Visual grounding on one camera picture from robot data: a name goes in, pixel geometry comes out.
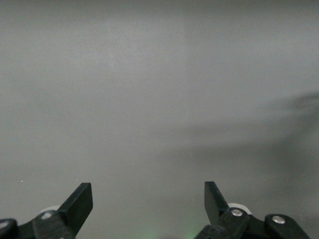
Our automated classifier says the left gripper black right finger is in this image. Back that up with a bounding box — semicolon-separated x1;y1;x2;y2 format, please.
195;181;311;239

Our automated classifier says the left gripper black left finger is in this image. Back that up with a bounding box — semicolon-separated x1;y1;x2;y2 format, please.
0;182;94;239

